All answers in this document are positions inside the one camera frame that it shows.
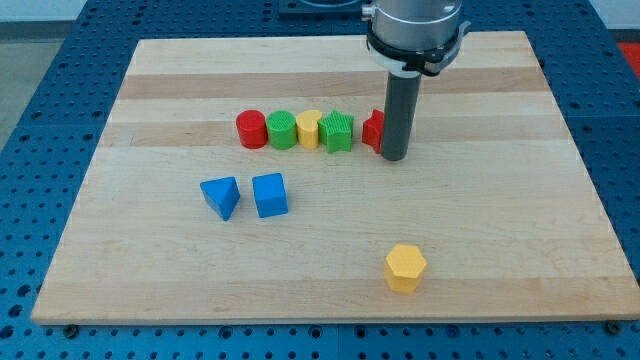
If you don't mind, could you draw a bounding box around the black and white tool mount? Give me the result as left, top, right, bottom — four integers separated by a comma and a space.
366, 21, 471, 78

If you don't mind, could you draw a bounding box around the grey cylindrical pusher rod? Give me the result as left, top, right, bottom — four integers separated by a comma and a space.
380, 73, 421, 161

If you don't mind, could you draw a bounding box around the red star block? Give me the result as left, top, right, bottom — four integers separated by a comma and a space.
361, 109, 384, 154

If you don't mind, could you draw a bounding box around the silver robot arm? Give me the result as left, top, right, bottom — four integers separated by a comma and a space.
362, 0, 470, 161

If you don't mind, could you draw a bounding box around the green star block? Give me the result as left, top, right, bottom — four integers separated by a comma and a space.
318, 110, 354, 153

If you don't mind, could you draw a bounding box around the yellow heart block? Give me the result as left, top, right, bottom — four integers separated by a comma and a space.
296, 109, 322, 150

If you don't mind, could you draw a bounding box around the green cylinder block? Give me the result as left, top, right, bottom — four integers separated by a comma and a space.
266, 110, 297, 150

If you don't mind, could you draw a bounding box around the red cylinder block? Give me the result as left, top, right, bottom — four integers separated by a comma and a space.
236, 109, 268, 149

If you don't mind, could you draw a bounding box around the blue cube block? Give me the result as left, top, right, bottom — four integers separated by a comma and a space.
252, 173, 288, 218

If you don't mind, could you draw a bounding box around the yellow hexagon block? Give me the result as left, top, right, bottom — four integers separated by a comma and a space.
383, 244, 427, 293

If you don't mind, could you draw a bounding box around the wooden board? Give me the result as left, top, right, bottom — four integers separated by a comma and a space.
32, 31, 639, 325

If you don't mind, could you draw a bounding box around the blue triangle block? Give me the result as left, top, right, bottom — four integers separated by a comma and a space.
200, 177, 240, 221

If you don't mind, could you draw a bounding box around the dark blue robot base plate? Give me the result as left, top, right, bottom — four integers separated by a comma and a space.
277, 0, 371, 20

